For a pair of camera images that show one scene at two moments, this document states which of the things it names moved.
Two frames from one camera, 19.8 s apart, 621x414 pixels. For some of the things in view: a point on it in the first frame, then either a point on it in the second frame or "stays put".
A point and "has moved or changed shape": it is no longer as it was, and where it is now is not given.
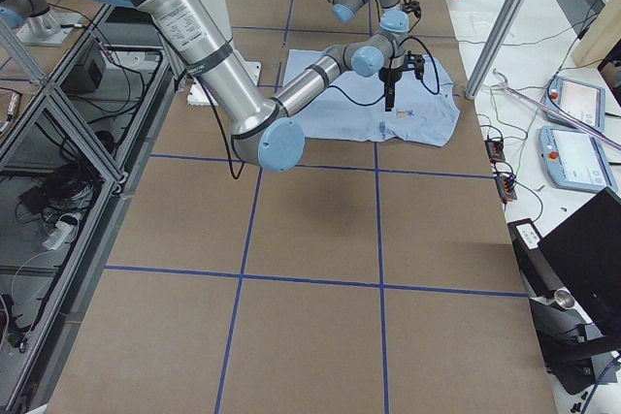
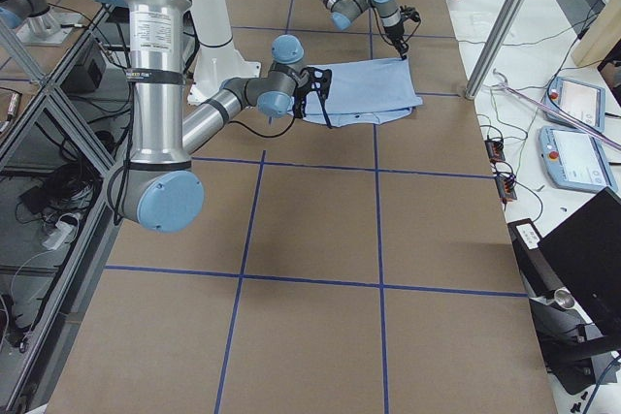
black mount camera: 415,62 → 315,80
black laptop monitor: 573,282 stays put
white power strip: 59,232 stays put
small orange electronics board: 495,150 stays put
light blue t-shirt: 352,106 has moved or changed shape
